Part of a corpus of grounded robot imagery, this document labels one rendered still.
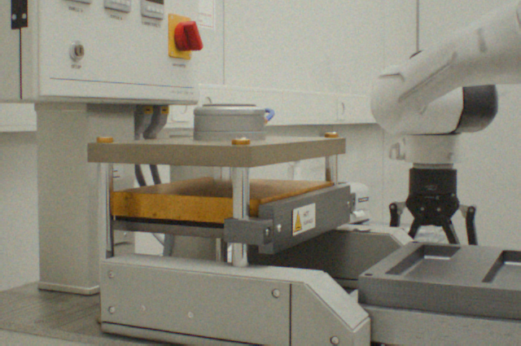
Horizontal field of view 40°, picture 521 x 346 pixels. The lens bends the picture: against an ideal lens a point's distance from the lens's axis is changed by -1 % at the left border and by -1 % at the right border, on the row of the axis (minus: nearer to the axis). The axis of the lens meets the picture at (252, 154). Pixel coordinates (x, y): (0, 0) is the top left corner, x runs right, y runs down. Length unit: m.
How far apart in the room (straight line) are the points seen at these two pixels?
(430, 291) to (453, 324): 0.03
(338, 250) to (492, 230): 2.43
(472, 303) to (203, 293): 0.23
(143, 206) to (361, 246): 0.28
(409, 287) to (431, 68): 0.38
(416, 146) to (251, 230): 0.55
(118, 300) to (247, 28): 1.33
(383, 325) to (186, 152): 0.23
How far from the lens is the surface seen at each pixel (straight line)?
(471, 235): 1.18
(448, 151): 1.15
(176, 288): 0.67
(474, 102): 1.06
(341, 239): 0.89
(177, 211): 0.72
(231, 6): 1.89
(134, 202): 0.75
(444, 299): 0.65
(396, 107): 1.02
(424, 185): 1.16
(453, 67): 0.92
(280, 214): 0.68
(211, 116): 0.77
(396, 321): 0.65
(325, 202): 0.79
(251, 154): 0.65
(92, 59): 0.81
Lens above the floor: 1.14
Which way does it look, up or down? 3 degrees down
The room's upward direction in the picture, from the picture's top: straight up
